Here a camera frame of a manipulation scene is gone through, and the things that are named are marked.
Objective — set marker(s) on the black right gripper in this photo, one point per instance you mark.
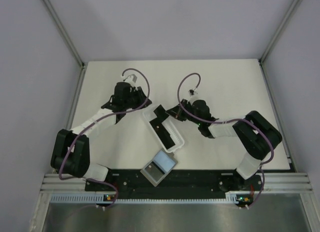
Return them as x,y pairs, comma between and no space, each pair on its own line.
178,112

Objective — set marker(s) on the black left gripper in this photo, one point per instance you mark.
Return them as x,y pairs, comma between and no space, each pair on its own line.
140,93

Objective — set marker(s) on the grey leather card holder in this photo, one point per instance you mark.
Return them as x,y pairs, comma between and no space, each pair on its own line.
166,161

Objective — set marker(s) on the black VIP credit card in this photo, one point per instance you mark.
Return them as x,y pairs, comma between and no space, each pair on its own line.
154,171

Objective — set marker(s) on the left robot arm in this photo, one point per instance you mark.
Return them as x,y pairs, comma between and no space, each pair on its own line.
71,155

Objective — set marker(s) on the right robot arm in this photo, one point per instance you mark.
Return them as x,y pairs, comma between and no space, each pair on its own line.
258,136

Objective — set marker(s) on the black cards in tray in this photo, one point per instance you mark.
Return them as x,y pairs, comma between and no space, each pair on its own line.
162,133

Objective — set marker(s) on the white plastic tray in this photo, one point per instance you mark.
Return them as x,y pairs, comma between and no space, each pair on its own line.
149,115

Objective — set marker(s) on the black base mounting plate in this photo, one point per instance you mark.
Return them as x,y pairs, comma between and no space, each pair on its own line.
181,184

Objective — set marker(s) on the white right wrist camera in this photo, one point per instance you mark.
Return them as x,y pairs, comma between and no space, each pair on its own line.
193,92

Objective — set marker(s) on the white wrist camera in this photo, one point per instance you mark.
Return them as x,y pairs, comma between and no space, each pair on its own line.
131,79
193,92

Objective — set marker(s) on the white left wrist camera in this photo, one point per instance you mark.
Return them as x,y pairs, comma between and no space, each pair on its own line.
131,79

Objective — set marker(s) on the grey slotted cable duct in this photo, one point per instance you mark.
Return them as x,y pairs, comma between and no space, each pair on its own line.
90,198

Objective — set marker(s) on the aluminium frame rail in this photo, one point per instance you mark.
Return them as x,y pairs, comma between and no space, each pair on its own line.
275,183

